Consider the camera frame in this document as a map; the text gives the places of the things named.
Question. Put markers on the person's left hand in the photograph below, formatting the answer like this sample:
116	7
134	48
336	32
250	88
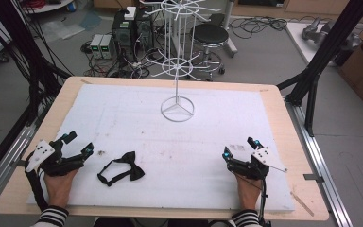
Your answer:
58	189

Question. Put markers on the grey handheld vacuum cleaner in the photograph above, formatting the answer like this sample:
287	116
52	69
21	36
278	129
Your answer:
323	31

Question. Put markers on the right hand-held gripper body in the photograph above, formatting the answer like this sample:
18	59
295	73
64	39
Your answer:
252	168

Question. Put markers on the thin wooden stick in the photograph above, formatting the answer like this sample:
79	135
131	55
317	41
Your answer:
302	204

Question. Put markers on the person's right hand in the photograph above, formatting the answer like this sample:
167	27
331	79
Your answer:
249	194

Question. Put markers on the aluminium frame rail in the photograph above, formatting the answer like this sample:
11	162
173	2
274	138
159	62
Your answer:
6	164
321	157

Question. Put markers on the small white box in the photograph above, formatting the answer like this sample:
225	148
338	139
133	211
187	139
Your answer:
130	13

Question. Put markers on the grey bench power supply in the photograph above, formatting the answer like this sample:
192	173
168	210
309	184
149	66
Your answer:
107	46
96	45

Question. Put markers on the black bow tie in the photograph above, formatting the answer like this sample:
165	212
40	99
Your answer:
134	168

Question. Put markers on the white foam mat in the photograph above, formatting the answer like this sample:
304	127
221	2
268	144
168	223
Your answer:
170	151

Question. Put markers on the black metal frame post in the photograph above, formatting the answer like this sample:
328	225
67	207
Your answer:
22	41
327	44

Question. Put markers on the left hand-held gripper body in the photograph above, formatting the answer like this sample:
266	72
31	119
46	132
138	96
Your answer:
60	164

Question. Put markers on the grey tape strip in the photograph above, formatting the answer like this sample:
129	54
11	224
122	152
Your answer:
313	178

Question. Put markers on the black computer tower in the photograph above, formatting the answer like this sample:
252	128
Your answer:
144	30
123	34

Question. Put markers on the black round stool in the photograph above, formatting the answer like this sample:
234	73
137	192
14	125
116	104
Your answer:
210	34

